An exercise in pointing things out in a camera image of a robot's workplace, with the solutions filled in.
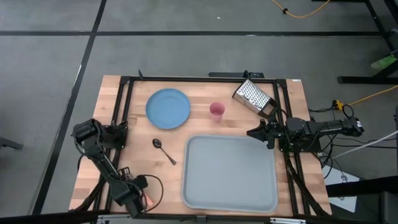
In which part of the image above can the black metal spoon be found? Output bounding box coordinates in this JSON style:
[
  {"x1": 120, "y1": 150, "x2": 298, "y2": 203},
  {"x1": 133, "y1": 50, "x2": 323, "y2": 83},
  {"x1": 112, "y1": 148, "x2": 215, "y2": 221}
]
[{"x1": 152, "y1": 138, "x2": 177, "y2": 166}]

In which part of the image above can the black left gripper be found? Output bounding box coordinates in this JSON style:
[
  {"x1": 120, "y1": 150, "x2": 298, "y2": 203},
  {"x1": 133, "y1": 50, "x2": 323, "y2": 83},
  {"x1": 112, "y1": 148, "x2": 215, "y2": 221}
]
[{"x1": 108, "y1": 179, "x2": 147, "y2": 218}]

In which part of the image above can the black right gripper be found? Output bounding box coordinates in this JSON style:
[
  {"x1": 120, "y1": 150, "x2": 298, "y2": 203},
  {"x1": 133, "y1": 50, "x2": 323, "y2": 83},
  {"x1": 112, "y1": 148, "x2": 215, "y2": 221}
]
[{"x1": 246, "y1": 119, "x2": 289, "y2": 150}]

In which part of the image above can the black metal stand frame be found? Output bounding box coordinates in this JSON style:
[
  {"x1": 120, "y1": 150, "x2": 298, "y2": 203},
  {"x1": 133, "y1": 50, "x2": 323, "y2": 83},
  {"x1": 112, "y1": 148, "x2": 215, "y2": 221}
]
[{"x1": 312, "y1": 0, "x2": 398, "y2": 85}]

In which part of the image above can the silver frame bracket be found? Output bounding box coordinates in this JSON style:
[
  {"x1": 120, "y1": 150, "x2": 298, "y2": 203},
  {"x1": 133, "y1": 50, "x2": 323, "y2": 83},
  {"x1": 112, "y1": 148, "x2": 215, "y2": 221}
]
[{"x1": 269, "y1": 217, "x2": 307, "y2": 224}]

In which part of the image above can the black box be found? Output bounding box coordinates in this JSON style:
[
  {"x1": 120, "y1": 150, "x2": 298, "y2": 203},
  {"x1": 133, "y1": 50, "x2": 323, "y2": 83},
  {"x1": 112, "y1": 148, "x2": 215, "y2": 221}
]
[{"x1": 325, "y1": 175, "x2": 398, "y2": 224}]

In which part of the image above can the black aluminium table frame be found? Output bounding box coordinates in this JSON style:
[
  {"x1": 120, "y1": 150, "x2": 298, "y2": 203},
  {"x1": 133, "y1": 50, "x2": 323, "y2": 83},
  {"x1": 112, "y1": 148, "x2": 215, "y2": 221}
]
[{"x1": 70, "y1": 70, "x2": 333, "y2": 224}]

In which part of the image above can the green bag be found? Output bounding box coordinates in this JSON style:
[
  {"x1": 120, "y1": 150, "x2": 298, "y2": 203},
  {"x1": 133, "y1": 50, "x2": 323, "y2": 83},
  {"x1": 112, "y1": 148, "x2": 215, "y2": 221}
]
[{"x1": 370, "y1": 53, "x2": 398, "y2": 71}]

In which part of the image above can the blue round plate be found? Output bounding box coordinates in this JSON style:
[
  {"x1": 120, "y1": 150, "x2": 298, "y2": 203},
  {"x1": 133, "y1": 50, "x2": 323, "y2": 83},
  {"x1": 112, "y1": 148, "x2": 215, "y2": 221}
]
[{"x1": 145, "y1": 88, "x2": 192, "y2": 130}]

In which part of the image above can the grey chair foot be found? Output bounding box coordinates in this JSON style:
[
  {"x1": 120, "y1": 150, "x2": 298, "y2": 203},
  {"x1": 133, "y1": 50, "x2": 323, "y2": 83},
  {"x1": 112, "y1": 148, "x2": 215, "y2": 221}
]
[{"x1": 0, "y1": 136, "x2": 24, "y2": 151}]

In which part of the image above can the yellow cable with black clip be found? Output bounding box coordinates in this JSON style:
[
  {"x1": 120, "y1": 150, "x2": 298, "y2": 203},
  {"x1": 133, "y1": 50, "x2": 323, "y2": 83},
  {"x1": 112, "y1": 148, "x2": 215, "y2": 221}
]
[{"x1": 269, "y1": 0, "x2": 331, "y2": 19}]

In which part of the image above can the pink plastic cup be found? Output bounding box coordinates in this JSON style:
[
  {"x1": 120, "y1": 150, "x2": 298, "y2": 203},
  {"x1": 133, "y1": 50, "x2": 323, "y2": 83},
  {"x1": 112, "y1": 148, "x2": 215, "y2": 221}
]
[{"x1": 208, "y1": 101, "x2": 226, "y2": 122}]

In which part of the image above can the yellow extension cable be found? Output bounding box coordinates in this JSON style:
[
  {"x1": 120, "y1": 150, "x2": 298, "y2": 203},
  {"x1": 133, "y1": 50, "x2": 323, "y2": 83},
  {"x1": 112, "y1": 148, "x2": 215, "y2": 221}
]
[{"x1": 347, "y1": 84, "x2": 398, "y2": 106}]

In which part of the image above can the black looped cable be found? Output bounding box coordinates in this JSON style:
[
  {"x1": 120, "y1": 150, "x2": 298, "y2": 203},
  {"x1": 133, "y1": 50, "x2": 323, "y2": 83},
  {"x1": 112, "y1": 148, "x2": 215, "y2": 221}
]
[{"x1": 141, "y1": 174, "x2": 165, "y2": 213}]

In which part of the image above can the grey plastic tray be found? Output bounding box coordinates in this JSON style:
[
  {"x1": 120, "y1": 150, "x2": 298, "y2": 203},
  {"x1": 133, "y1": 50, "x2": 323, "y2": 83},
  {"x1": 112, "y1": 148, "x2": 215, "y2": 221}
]
[{"x1": 181, "y1": 134, "x2": 279, "y2": 214}]

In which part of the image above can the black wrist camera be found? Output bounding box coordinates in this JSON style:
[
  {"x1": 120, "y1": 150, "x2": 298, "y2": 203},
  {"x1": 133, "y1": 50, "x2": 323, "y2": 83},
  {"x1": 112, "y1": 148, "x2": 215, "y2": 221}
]
[{"x1": 133, "y1": 174, "x2": 149, "y2": 190}]

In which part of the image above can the steel box grater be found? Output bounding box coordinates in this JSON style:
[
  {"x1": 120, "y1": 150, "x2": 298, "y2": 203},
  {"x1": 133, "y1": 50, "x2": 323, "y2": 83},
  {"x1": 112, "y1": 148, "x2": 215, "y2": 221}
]
[{"x1": 232, "y1": 78, "x2": 278, "y2": 119}]

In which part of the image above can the black cable loop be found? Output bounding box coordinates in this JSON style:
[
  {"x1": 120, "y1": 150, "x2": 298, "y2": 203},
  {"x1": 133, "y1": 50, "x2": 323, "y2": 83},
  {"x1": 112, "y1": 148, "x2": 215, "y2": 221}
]
[{"x1": 340, "y1": 103, "x2": 356, "y2": 121}]

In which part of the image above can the white cable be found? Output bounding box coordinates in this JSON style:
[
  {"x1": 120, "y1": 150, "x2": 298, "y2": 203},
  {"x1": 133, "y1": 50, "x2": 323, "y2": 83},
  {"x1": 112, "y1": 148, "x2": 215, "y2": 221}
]
[{"x1": 331, "y1": 129, "x2": 398, "y2": 160}]

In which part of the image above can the white paper sheet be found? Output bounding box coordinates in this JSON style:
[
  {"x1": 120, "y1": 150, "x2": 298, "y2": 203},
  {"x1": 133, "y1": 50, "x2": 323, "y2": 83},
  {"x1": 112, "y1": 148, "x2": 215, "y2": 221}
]
[{"x1": 322, "y1": 164, "x2": 361, "y2": 213}]

